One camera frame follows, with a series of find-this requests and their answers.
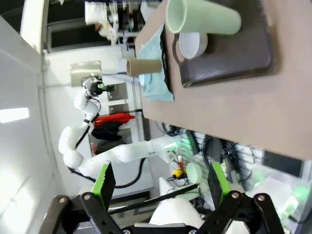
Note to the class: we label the black power adapter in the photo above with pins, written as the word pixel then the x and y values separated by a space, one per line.
pixel 215 148

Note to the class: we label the pale green round object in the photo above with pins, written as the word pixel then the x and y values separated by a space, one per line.
pixel 193 172

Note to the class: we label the grey slatted panel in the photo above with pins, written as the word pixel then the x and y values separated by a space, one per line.
pixel 243 153

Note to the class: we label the pale green tall cup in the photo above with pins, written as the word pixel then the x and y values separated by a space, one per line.
pixel 214 19

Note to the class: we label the black metal bar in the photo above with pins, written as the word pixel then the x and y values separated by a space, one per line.
pixel 168 193

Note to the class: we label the person's right forearm white sleeve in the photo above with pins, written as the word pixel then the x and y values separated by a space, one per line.
pixel 95 12

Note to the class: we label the dark brown serving tray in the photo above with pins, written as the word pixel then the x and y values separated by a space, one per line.
pixel 231 63

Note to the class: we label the cardboard tube roll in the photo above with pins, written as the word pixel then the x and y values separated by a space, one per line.
pixel 143 67

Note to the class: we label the teal green cloth mat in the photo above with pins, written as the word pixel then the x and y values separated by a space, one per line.
pixel 157 87

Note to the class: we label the red fabric item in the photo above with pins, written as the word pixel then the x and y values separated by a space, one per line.
pixel 114 120

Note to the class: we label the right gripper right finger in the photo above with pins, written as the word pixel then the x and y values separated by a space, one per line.
pixel 220 192

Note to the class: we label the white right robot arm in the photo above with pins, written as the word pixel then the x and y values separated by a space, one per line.
pixel 175 210

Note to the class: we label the yellow connector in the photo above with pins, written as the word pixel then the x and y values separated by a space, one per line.
pixel 177 173

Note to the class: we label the person's right hand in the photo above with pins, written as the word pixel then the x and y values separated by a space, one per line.
pixel 105 30

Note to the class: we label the white bowl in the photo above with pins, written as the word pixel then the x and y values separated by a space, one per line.
pixel 192 46

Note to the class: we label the finger of the green left gripper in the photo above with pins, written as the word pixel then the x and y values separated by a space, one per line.
pixel 107 87

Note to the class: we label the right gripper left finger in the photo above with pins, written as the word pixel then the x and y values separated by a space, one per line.
pixel 102 192

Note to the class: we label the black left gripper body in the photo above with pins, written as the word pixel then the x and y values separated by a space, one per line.
pixel 92 86

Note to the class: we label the black fabric item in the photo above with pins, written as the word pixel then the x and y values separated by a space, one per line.
pixel 107 132

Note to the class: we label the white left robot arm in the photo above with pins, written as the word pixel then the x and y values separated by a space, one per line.
pixel 126 153

